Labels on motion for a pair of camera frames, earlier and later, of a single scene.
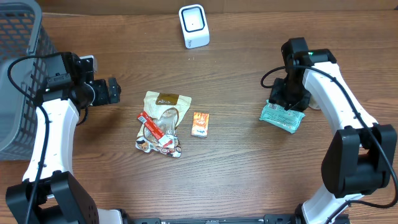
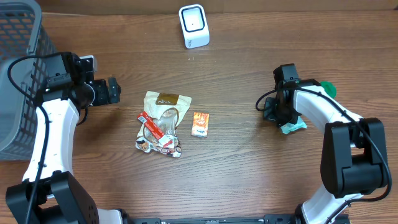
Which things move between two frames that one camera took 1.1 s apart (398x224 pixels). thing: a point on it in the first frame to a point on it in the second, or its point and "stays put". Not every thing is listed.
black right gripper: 278,92 to 270,109
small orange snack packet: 200,125 stays put
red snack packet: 165,140 stays put
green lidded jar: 313,102 to 329,88
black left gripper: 112,90 stays put
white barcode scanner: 194,26 stays put
